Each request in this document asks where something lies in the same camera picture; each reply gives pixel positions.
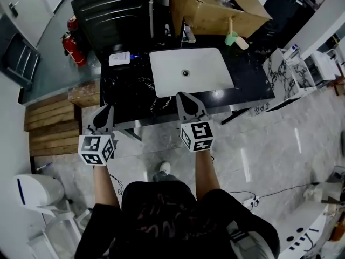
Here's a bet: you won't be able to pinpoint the person's white shoe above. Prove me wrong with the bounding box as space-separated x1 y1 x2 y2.
158 161 172 175

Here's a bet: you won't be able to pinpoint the black slatted cabinet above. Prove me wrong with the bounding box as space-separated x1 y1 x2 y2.
63 0 155 52

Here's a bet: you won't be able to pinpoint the white marbled cabinet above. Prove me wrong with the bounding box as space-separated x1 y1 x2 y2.
251 48 316 118

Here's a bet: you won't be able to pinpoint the chrome faucet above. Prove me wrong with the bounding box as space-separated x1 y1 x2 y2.
180 22 197 44

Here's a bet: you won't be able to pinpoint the metal door handle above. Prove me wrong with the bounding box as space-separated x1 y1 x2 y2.
7 1 20 18

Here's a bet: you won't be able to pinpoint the white storage box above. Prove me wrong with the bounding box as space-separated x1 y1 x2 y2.
304 50 338 89

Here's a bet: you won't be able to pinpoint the person's left forearm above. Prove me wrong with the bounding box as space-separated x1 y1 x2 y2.
92 162 121 209

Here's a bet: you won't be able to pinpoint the black marble sink counter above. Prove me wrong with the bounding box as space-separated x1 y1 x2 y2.
99 33 276 127

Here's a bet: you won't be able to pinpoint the black floor cable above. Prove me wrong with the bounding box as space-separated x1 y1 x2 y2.
227 181 321 199

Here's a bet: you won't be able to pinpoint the person's black shirt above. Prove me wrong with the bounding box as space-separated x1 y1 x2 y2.
73 180 281 259

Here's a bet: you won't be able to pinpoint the small red fire extinguisher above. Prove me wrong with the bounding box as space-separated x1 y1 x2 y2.
67 16 79 31

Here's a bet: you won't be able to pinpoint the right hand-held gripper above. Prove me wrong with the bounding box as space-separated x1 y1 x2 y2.
175 91 215 153

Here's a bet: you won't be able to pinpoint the large cardboard box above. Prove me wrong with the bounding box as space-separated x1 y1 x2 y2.
169 0 273 39

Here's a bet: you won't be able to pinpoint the white rectangular sink basin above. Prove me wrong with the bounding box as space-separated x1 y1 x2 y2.
149 47 235 98

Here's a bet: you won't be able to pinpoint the person's right forearm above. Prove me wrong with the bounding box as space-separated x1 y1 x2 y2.
194 149 222 202

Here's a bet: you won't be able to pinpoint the grey metal rack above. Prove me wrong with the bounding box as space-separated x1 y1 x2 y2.
2 32 42 89

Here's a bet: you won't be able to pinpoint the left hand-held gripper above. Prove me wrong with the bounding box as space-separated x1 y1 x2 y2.
78 105 119 167

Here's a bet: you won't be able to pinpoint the white curved appliance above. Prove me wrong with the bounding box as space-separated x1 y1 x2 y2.
274 198 334 259

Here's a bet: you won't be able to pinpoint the white bottle with blue cap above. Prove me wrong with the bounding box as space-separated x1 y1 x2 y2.
108 51 141 67

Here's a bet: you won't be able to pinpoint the large red fire extinguisher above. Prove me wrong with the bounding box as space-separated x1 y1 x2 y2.
61 32 87 67

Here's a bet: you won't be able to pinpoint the green plastic cup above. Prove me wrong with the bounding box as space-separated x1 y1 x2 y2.
224 31 239 47

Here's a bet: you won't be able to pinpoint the blue and white pen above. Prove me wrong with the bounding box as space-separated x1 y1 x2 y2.
36 161 53 172

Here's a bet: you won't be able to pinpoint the white plastic chair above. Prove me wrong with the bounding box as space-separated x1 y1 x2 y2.
26 200 94 259

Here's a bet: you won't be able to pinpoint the white toilet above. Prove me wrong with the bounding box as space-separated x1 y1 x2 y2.
12 173 66 208

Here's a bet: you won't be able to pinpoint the white power strip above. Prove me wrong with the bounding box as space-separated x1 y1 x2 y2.
243 195 261 208

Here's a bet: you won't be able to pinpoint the white drain pipe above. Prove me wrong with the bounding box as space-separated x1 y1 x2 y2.
148 0 157 38

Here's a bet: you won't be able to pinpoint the person's grey trouser leg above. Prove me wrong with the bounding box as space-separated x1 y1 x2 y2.
152 171 185 183

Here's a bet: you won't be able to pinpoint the wooden pallet steps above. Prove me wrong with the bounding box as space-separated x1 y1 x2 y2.
23 79 102 158

